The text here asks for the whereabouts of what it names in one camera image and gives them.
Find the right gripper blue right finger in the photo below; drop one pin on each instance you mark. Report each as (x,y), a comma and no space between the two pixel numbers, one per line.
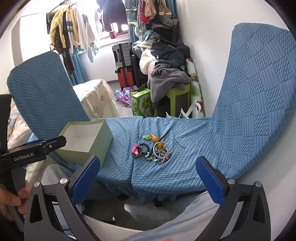
(213,180)

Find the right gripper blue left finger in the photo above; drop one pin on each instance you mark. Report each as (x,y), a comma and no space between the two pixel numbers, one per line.
(83,178)

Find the pale green box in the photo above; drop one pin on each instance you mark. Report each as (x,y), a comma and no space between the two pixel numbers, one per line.
(85,139)

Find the black patterned woven bangle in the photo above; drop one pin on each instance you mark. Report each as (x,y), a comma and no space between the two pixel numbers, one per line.
(145,150)

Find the pink ribbon hair clip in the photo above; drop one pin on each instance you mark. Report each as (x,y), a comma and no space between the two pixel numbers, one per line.
(136,150)

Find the orange gourd ornament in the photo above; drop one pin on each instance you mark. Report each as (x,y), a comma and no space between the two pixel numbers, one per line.
(155,139)

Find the silver ring bangle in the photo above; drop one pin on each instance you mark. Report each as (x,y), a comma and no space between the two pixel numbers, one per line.
(161,155)

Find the green hat hair clip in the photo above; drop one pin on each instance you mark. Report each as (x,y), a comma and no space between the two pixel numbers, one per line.
(146,137)

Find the person left hand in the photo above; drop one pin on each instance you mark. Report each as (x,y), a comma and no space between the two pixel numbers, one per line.
(20,201)

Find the patterned bed quilt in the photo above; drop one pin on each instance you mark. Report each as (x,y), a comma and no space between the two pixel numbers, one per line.
(18,131)

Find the floral rolled mat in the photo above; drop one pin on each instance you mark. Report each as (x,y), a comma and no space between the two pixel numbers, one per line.
(195,87)

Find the cream lace covered furniture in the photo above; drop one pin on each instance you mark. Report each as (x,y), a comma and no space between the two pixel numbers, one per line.
(97,99)

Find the green plastic stool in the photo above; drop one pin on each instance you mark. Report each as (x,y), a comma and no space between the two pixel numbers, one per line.
(173,102)

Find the purple patterned cloth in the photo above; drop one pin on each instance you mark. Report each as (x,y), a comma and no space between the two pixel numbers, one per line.
(123,96)

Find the green cardboard carton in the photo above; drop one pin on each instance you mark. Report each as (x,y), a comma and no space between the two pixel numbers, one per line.
(141,103)

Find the grey fleece garment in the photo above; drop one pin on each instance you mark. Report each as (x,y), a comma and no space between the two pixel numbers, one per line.
(163,79)

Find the red suitcase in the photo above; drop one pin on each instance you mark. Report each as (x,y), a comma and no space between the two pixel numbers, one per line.
(125,77)

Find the dark navy jacket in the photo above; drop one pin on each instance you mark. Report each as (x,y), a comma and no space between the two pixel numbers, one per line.
(169,53)

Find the grey suitcase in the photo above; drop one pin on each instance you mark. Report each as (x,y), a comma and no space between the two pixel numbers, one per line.
(122,54)

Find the hanging clothes on rack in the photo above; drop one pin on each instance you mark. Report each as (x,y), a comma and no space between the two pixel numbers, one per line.
(74,28)

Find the white puffy jacket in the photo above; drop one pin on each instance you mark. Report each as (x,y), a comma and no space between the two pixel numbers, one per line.
(146,59)

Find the white bag with straps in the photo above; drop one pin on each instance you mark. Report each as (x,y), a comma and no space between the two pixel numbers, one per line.
(185,112)

